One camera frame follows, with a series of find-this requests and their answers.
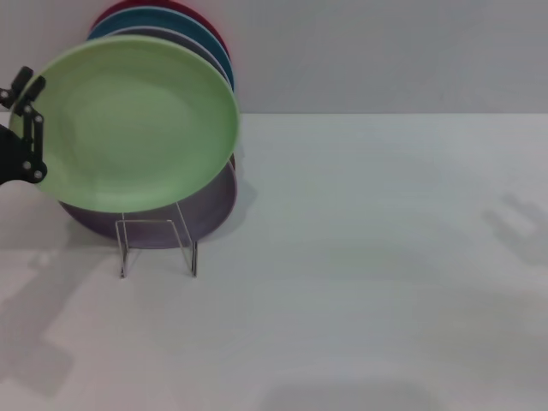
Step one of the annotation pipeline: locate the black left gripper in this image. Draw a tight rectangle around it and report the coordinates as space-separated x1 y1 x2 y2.
0 65 49 186

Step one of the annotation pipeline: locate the light green plate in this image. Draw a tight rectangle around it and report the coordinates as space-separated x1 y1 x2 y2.
8 34 241 213

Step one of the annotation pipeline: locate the blue plate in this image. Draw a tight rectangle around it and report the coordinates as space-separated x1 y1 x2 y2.
86 8 235 93

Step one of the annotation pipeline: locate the red plate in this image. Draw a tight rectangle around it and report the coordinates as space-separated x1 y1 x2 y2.
92 0 232 65

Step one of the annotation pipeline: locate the purple plate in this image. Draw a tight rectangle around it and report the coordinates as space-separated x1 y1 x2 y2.
59 25 239 250

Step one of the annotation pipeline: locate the metal wire plate rack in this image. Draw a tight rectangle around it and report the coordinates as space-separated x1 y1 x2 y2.
115 200 199 279

